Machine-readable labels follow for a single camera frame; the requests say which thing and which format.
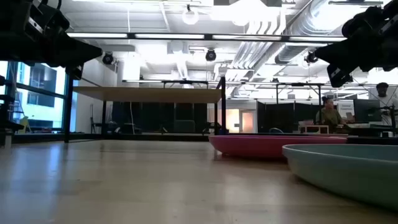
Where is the standing person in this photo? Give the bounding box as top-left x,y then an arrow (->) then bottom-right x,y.
369,82 -> 398,126

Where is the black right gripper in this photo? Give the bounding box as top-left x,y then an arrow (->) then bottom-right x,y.
314,29 -> 398,73

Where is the light green plate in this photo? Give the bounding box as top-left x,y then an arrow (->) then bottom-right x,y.
282,143 -> 398,212

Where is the seated person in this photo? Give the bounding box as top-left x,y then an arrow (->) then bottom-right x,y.
315,96 -> 346,134

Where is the white round pendant lamp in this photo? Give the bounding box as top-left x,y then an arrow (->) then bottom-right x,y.
182,4 -> 200,26

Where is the black plate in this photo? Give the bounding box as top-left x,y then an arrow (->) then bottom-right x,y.
346,136 -> 398,146

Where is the black partition screen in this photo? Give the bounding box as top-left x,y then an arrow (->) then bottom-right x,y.
256,100 -> 338,134

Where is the pink plate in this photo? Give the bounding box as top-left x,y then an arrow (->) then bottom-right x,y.
208,134 -> 348,160

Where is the wooden shelf with black legs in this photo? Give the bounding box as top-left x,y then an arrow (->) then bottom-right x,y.
63,67 -> 227,144

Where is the black computer monitor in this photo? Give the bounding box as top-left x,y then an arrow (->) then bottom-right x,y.
353,98 -> 383,123

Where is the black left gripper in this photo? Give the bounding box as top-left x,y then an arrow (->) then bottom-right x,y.
0,26 -> 104,68

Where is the black equipment stand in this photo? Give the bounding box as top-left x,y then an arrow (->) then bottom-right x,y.
0,74 -> 25,147

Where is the black ceiling spotlight cluster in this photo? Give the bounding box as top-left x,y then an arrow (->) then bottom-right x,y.
304,50 -> 319,65

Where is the silver ventilation duct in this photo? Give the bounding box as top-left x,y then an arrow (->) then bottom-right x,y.
274,0 -> 346,65

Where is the small wooden rack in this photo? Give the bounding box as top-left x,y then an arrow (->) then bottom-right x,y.
298,124 -> 330,135

